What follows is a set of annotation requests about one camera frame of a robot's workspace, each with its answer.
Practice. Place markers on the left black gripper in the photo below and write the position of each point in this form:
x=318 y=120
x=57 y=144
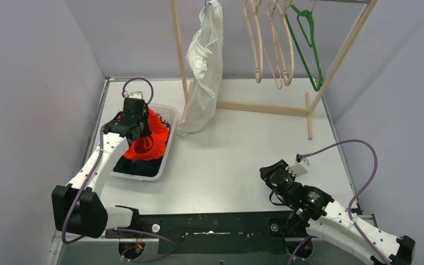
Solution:
x=138 y=122

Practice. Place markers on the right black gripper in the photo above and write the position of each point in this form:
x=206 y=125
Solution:
x=264 y=171

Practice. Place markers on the white plastic basket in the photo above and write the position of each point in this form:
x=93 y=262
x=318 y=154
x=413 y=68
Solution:
x=144 y=157

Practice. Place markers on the wooden hanger navy shorts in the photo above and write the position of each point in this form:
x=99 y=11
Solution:
x=285 y=62

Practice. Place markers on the white shorts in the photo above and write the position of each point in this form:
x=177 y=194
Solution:
x=206 y=63

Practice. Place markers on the wooden hanger orange shorts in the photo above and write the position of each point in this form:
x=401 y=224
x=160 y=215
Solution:
x=254 y=32

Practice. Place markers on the blue wire hanger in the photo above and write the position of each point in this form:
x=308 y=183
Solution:
x=203 y=21

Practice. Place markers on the green hanger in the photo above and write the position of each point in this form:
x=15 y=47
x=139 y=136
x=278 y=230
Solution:
x=306 y=24

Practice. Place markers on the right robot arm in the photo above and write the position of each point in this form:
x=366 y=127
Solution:
x=320 y=215

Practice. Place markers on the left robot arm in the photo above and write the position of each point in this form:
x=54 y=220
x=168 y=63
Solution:
x=77 y=206

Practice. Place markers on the wooden clothes rack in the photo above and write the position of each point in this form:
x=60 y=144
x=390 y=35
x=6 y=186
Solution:
x=273 y=109

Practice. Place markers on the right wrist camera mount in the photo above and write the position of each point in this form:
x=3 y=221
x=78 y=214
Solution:
x=298 y=169

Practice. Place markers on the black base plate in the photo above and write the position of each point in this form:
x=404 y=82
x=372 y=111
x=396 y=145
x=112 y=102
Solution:
x=223 y=233

